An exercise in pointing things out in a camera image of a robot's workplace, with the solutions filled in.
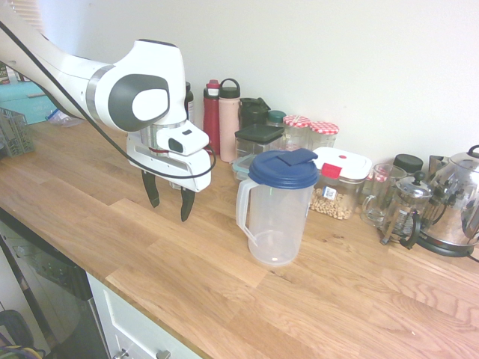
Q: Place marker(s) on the black slanted pole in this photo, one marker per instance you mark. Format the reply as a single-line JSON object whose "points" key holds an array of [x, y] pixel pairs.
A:
{"points": [[26, 288]]}

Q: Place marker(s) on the shiny steel appliance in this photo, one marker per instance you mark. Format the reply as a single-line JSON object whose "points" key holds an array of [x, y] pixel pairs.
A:
{"points": [[437, 164]]}

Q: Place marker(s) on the jar with green lid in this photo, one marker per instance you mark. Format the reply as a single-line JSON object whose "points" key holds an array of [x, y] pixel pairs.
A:
{"points": [[276, 117]]}

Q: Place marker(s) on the square container black lid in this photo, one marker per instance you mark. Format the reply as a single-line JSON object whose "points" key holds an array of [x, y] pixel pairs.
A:
{"points": [[258, 136]]}

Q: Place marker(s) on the black dishwasher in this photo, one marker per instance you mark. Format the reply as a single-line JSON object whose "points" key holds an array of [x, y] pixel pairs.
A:
{"points": [[56, 280]]}

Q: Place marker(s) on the jar with black lid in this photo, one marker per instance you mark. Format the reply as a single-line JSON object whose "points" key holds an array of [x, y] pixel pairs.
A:
{"points": [[408, 162]]}

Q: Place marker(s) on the silver drawer knob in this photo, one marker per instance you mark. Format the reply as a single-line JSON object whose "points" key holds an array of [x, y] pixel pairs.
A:
{"points": [[123, 354], [163, 354]]}

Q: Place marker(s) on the clear glass mug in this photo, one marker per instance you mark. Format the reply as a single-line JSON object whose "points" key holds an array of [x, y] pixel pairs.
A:
{"points": [[374, 209]]}

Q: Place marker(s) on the white cabinet drawer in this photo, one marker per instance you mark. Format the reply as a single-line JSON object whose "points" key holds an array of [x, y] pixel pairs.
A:
{"points": [[123, 321]]}

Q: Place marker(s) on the teal bread box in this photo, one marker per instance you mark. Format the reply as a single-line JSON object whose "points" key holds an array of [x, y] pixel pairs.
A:
{"points": [[18, 102]]}

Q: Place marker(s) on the white window blinds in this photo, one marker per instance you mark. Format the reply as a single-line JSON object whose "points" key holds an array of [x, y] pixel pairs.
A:
{"points": [[37, 16]]}

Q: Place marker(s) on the red water bottle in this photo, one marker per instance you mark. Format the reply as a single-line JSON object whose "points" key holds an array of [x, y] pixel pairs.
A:
{"points": [[211, 119]]}

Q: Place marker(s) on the glass French press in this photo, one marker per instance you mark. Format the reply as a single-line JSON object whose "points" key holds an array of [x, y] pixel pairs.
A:
{"points": [[406, 209]]}

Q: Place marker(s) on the clear pitcher with blue lid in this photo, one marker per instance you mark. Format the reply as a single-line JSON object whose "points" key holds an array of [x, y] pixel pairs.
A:
{"points": [[277, 209]]}

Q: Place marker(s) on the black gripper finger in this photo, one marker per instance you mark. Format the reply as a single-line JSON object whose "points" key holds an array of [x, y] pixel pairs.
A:
{"points": [[186, 203], [151, 190]]}

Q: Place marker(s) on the grey dish rack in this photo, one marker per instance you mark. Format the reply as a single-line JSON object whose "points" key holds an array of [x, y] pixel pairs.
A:
{"points": [[15, 134]]}

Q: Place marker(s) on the tall jar red checkered lid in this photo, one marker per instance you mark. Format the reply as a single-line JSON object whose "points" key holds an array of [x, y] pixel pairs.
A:
{"points": [[323, 136], [296, 132]]}

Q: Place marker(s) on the black shaker bottle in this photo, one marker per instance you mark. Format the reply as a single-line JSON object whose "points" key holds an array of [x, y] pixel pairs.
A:
{"points": [[252, 112]]}

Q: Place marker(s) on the black supplement tub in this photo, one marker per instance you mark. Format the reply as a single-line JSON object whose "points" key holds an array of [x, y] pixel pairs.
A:
{"points": [[189, 101]]}

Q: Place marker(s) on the clear plastic zip bag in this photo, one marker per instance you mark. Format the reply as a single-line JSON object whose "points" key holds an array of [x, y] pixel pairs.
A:
{"points": [[60, 119]]}

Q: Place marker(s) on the glass container teal lid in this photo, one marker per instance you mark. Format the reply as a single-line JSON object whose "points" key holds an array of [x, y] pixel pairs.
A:
{"points": [[241, 168]]}

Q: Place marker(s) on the green printed container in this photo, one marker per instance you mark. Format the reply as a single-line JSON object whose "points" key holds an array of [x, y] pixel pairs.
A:
{"points": [[3, 73]]}

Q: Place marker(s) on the cereal container white red lid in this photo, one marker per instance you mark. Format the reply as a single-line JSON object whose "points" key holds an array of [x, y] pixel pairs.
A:
{"points": [[348, 164]]}

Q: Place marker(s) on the small jar red checkered lid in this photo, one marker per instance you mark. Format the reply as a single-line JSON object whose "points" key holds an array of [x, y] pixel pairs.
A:
{"points": [[378, 175]]}

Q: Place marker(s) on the pink water bottle black cap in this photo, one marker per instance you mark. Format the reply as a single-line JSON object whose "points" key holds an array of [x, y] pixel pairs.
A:
{"points": [[229, 127]]}

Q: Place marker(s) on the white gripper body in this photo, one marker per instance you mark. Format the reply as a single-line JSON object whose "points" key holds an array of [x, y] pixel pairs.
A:
{"points": [[194, 168]]}

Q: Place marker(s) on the stainless steel electric kettle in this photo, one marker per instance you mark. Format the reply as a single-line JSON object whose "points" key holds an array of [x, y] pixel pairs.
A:
{"points": [[456, 209]]}

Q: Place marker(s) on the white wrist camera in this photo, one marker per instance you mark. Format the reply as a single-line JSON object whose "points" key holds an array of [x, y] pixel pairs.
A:
{"points": [[183, 141]]}

